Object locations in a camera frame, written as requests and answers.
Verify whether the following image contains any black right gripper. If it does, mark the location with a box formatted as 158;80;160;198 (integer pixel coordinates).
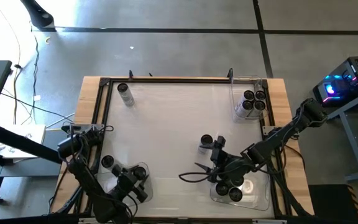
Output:
195;136;254;184

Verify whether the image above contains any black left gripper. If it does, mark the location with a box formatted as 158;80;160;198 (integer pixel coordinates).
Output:
112;165;150;202

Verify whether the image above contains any clear plastic bin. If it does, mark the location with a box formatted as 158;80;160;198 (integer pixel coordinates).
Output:
97;161;154;208
229;74;269;124
209;170;272;212

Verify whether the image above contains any black yellow hazard mat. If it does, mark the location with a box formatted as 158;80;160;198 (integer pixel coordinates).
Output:
308;182;358;224

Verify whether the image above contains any white paper sheet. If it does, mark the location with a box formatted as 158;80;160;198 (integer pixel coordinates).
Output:
0;124;47;159

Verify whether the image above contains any grey metal stand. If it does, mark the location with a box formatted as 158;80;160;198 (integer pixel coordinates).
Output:
323;86;358;183

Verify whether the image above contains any black curved stand foot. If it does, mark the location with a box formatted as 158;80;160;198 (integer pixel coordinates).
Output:
20;0;55;29

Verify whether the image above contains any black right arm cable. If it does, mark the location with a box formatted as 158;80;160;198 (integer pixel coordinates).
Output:
178;171;218;184

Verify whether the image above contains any black metal table frame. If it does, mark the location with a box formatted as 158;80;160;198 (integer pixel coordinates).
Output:
50;76;313;224

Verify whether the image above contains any black floor cable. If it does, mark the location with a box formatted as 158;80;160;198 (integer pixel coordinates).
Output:
0;85;74;121
28;20;40;124

